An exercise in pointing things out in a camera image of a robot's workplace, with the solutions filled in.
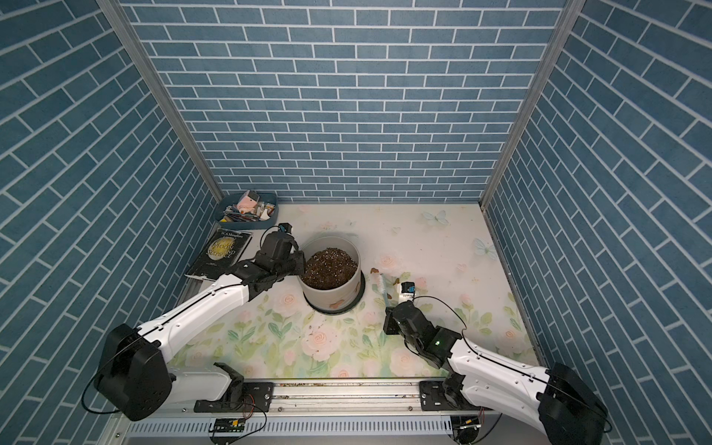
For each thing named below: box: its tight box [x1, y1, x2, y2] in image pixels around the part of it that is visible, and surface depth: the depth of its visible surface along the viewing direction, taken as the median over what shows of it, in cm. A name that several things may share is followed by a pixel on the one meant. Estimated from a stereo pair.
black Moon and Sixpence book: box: [185, 227, 254, 281], surface depth 104 cm
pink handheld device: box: [236, 189, 261, 215], surface depth 114 cm
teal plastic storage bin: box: [216, 192, 280, 229], surface depth 114 cm
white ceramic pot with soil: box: [297, 235, 362, 310], surface depth 88 cm
